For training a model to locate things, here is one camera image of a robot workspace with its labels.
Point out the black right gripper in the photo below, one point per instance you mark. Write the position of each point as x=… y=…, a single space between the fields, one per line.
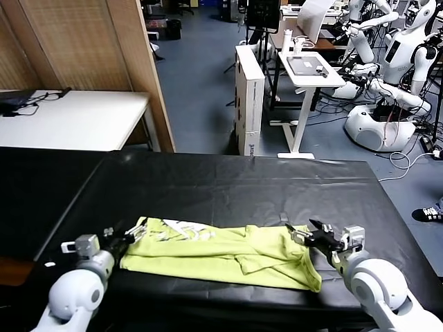
x=325 y=243

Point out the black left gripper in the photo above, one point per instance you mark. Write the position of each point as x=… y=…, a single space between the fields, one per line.
x=119 y=243

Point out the yellow-green t-shirt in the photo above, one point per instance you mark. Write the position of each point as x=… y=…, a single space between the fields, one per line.
x=214 y=252

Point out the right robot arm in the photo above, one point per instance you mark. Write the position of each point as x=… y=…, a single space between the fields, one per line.
x=377 y=287

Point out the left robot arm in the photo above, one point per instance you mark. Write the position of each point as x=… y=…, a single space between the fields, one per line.
x=76 y=294

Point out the black plastic table cover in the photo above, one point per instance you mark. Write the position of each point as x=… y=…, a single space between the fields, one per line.
x=41 y=193
x=242 y=186

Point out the black white sneaker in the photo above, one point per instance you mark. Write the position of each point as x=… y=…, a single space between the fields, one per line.
x=427 y=214

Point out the white rectangular table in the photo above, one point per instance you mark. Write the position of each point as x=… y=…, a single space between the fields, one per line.
x=86 y=117

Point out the tall white cardboard box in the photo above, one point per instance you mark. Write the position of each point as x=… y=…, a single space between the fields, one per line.
x=249 y=103

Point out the floor power strip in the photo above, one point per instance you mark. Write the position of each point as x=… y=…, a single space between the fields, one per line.
x=427 y=143

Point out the black power adapter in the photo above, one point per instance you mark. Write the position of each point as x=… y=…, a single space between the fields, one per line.
x=64 y=93

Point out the white adjustable standing desk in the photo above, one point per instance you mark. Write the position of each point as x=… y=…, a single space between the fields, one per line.
x=311 y=81

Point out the small black device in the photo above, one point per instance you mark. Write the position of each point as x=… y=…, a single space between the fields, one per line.
x=321 y=71

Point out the grey closed laptop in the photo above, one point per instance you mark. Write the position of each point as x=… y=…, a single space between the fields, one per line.
x=304 y=65

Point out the black flat pouch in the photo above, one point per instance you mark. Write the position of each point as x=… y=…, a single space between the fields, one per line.
x=12 y=101

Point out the white cup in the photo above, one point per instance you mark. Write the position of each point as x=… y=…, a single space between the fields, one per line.
x=297 y=47

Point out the white humanoid robot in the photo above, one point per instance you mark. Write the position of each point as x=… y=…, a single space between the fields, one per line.
x=398 y=62
x=360 y=45

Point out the white water bottle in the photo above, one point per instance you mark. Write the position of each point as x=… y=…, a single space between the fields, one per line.
x=286 y=43

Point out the wooden slat partition screen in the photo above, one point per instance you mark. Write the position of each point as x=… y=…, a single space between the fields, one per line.
x=79 y=41

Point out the black waste bin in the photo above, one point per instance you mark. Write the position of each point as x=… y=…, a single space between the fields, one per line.
x=173 y=30

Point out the white curved panel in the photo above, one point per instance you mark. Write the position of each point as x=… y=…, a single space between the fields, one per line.
x=311 y=20

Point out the black monitor screen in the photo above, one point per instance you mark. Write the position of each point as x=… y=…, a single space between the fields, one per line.
x=261 y=15

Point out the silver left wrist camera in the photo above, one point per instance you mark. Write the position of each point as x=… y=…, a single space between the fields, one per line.
x=83 y=245

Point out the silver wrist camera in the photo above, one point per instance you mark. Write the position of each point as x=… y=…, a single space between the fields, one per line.
x=83 y=245
x=353 y=238

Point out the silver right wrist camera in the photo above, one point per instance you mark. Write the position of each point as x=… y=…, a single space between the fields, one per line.
x=353 y=238

